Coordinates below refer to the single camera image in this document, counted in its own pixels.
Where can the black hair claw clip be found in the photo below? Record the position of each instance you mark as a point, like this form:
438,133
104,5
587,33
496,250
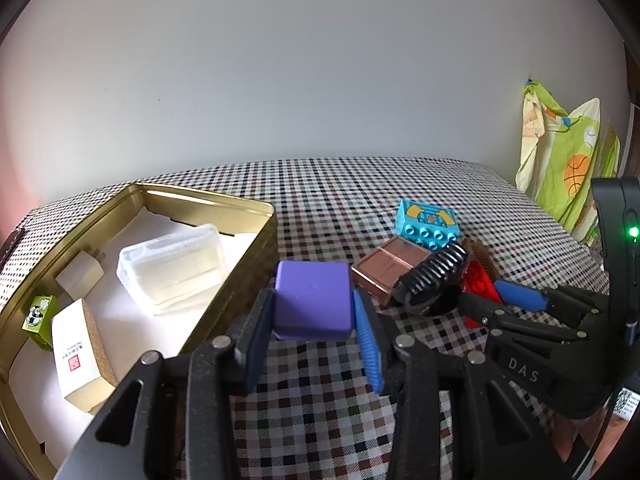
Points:
430,280

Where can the brown copper case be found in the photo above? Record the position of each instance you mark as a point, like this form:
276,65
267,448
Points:
385,267

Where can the brown comb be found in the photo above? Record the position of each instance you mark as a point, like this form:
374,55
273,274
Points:
480,252

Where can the green printed toy brick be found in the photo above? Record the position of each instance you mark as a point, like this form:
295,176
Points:
39,317

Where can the blue printed toy brick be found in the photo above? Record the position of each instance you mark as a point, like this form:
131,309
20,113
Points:
425,222

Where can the checked bed sheet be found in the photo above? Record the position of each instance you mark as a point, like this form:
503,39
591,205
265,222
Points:
340,200

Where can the gold metal tin box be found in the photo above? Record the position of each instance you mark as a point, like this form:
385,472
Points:
235,280

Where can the dark flat object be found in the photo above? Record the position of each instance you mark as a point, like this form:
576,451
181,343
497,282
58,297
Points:
11,245

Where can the white charger plug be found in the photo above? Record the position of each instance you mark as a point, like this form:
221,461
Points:
80,275

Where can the white cardboard box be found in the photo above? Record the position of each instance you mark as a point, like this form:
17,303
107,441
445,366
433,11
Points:
72,350

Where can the white paper tin liner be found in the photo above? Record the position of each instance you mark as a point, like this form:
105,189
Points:
125,320

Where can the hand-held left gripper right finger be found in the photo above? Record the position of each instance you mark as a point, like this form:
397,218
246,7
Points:
369,345

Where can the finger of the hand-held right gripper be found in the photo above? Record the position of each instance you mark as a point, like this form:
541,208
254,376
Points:
485,310
520,294

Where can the red toy brick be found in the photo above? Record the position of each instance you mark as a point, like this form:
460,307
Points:
475,280

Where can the purple square box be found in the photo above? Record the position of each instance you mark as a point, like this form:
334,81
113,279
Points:
312,300

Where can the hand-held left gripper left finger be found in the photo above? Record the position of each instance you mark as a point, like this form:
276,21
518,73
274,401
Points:
256,345

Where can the green printed blanket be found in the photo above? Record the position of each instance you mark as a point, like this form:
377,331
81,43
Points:
565,170

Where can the clear plastic case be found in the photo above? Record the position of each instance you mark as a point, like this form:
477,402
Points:
170,270

